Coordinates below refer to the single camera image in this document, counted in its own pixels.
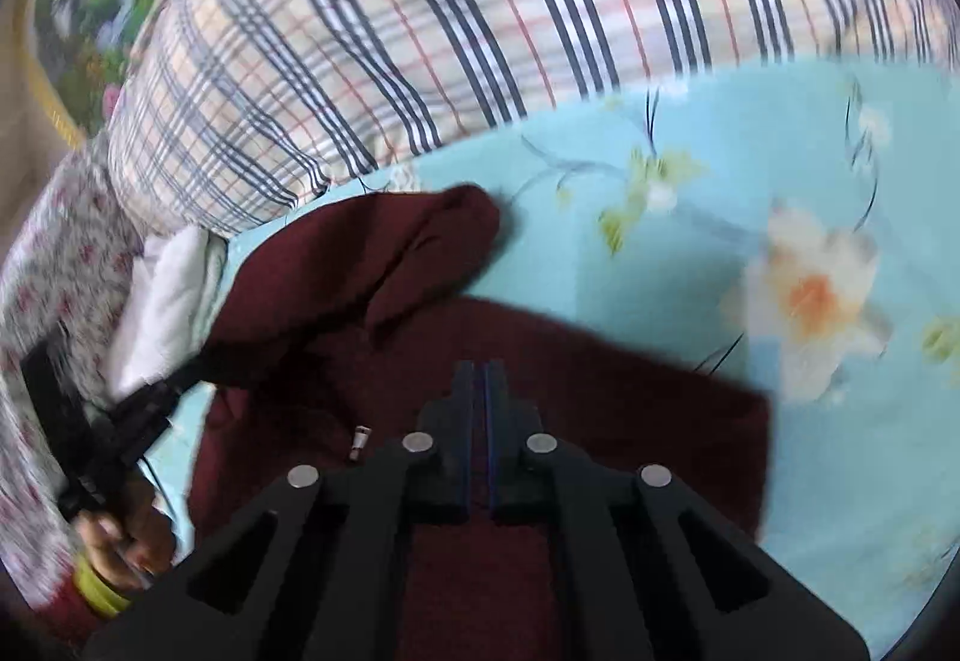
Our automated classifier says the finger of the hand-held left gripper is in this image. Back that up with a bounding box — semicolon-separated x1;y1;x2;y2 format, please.
154;347;226;403

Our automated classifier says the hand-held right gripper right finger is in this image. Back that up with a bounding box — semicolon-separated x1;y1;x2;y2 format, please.
484;361;871;661

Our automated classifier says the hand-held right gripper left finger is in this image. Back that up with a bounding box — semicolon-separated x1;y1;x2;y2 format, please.
82;361;477;661

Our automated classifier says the maroon knit sweater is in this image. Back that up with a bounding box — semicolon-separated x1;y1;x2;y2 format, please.
187;184;773;661

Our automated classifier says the person's left forearm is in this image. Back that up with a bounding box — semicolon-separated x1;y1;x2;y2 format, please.
30;552;140;639

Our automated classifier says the person's left hand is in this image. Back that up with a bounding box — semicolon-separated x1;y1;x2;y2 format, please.
73;477;179;583

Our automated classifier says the white folded towel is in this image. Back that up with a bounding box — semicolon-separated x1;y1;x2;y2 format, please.
111;226;230;401

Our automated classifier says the pink floral cloth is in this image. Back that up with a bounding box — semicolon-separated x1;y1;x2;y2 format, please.
0;136;151;632

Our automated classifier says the turquoise floral bedsheet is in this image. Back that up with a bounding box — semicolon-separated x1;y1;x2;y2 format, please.
146;56;960;661

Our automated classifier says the plaid pillow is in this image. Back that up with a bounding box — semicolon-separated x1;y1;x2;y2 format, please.
105;0;960;238

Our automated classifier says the thin black cable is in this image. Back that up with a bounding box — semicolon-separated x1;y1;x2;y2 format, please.
139;454;179;546

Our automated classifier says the landscape wall poster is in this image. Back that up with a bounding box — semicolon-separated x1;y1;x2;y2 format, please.
34;0;218;129

